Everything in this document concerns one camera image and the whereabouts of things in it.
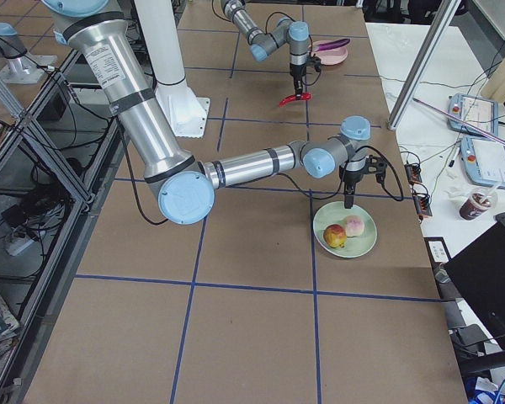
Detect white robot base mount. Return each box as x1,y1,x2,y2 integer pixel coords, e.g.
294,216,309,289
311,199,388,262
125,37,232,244
135,0,210,138

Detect teach pendant tablet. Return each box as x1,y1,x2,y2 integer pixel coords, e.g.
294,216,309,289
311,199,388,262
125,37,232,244
448,93,499,136
460,135,505,189

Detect aluminium frame post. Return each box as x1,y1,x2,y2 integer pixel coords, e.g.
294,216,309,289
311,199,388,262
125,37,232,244
387,0,461,130

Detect black computer monitor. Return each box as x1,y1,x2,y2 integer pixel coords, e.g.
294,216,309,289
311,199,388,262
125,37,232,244
444,222,505,349

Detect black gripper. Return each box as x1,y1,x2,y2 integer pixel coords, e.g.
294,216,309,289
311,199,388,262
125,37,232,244
339,155,386,209
290,52,321,96

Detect pink plate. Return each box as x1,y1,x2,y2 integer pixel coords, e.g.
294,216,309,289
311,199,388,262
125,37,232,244
312,45,348,66

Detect near teach pendant tablet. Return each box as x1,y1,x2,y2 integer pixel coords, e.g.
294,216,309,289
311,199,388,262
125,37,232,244
460,135,505,189

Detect light green plate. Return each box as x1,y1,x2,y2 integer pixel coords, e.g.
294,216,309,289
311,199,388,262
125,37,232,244
313,201,377,258

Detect orange circuit board modules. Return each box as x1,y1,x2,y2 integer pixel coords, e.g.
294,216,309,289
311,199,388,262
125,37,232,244
404,162,433,221

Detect far teach pendant tablet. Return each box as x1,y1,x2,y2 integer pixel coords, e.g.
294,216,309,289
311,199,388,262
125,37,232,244
448,93,499,136

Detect red chili pepper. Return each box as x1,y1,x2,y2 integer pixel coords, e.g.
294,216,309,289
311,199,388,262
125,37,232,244
279,93,311,107

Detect iced drink cup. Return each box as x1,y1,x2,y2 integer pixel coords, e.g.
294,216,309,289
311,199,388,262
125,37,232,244
459,187,497,221

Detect purple eggplant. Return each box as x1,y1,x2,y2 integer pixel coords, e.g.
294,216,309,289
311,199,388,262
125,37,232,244
312,38,351,52

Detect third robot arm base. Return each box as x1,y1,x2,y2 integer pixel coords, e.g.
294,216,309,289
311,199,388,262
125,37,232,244
0,22,44,84

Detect black cable bundle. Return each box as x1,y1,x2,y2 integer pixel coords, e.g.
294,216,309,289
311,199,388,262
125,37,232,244
0,159,77,258

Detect aluminium frame rack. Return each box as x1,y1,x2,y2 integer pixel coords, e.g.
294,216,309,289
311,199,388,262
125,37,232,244
0,51,121,403

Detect pale green pink peach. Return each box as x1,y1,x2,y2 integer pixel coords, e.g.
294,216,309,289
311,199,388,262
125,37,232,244
343,215,364,237

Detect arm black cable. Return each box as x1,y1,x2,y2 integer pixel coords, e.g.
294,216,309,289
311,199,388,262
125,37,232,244
264,11,324,88
121,145,405,225

